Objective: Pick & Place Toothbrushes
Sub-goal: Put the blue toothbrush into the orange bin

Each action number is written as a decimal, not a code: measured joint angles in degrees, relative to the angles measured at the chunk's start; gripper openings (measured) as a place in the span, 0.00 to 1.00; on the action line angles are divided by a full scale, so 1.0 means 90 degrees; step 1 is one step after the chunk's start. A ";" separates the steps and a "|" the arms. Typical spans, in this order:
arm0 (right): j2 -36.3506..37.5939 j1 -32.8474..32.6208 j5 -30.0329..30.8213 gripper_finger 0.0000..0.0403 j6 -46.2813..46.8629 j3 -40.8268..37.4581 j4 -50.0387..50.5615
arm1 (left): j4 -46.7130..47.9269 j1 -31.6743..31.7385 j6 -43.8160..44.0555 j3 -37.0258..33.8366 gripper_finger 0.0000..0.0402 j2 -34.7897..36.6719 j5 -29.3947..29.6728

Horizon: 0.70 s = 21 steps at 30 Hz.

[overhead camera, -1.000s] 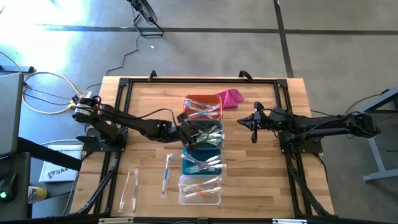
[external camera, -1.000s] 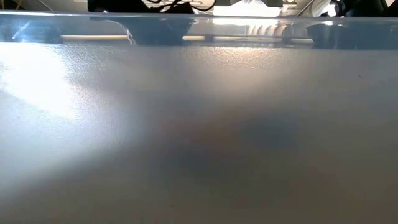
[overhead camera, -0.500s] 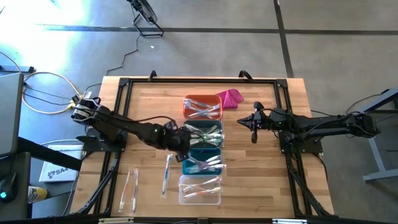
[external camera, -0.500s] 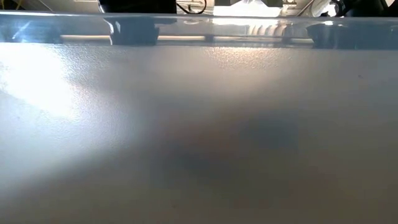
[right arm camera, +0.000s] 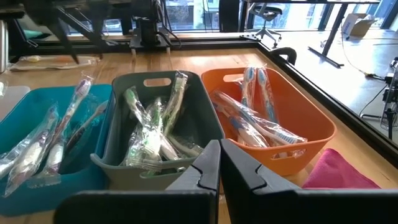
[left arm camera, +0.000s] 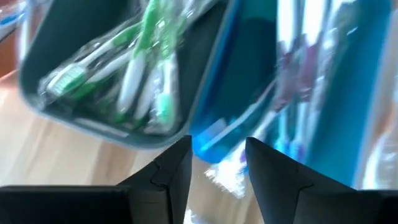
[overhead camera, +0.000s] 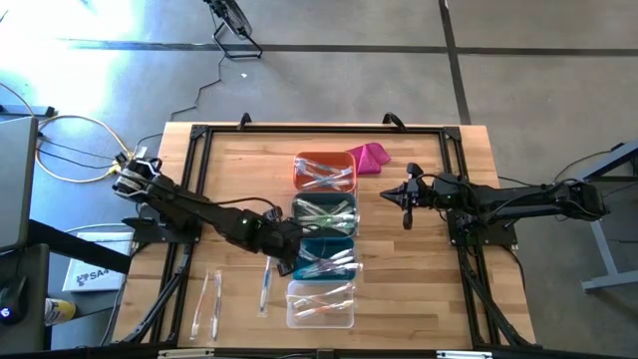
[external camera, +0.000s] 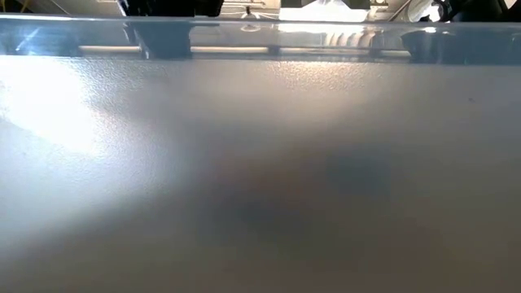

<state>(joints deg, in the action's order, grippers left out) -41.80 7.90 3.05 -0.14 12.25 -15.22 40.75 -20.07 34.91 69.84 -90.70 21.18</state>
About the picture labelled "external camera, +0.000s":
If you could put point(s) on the silver metal background object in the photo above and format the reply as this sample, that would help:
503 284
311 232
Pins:
419 12

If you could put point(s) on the clear plastic bin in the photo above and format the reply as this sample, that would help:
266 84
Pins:
260 122

